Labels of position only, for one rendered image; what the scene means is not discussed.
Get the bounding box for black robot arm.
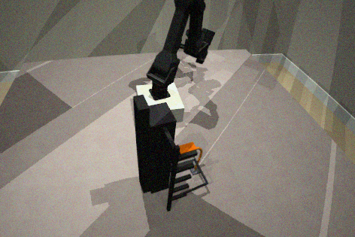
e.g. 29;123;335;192
146;0;215;100

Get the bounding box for dark grey cord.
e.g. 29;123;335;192
177;157;208;195

